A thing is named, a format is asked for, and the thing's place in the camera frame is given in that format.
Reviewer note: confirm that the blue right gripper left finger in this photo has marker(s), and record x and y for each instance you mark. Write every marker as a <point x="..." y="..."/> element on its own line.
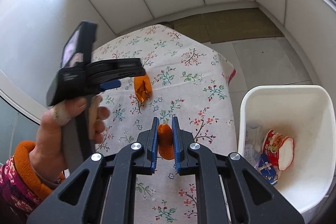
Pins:
<point x="152" y="147"/>

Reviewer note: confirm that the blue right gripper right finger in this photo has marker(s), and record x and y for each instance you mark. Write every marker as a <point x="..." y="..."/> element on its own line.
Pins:
<point x="178" y="145"/>

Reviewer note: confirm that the orange peel piece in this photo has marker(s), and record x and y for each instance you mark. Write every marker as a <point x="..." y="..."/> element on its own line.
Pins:
<point x="142" y="88"/>
<point x="165" y="142"/>

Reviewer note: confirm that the clear plastic water bottle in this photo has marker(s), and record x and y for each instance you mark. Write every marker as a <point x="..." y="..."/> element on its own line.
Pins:
<point x="253" y="143"/>

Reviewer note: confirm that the dark blue small carton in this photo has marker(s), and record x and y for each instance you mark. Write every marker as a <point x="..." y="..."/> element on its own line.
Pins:
<point x="267" y="170"/>

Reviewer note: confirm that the red instant noodle cup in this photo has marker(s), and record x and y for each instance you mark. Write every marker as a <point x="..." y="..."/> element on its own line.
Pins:
<point x="279" y="149"/>

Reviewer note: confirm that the person's left forearm sleeve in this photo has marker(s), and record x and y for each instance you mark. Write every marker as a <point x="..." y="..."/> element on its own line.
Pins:
<point x="22" y="189"/>

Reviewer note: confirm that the white trash bin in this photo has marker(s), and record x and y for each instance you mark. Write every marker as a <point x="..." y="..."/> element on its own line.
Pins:
<point x="294" y="126"/>

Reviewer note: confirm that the person's left hand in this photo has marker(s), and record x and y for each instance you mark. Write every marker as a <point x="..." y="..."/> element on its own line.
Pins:
<point x="47" y="158"/>

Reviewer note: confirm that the brown floor mat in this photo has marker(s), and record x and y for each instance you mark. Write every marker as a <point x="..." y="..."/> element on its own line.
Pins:
<point x="226" y="26"/>

